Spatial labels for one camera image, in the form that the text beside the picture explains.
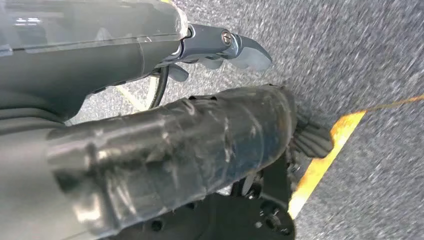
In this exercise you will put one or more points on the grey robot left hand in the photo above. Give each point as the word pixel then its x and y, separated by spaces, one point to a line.
pixel 82 59

